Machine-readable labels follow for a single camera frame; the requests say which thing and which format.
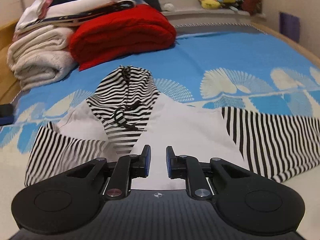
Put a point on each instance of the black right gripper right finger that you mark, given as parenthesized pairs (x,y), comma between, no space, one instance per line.
(193,172)

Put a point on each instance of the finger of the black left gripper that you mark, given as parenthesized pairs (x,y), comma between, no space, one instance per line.
(6,114)

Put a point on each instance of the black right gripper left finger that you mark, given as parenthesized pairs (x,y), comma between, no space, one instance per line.
(121,173)

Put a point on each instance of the black white striped hoodie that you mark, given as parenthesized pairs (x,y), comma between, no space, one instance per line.
(127,112)

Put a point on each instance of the cream folded fleece blanket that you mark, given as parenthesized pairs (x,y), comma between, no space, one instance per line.
(41,57)

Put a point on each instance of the white folded bedding stack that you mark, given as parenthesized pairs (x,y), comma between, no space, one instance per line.
(68,14)

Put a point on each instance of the blue white patterned bedspread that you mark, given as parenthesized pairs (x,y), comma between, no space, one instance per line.
(215,66)

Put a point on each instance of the red folded blanket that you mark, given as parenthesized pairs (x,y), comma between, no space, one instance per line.
(131,31)

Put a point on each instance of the white round plush toy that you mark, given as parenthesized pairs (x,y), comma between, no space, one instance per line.
(167,7)

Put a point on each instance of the wooden bed frame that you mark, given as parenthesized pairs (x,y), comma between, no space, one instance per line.
(9,85)

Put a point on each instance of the purple box by wall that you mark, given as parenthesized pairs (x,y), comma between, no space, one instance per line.
(289,26)

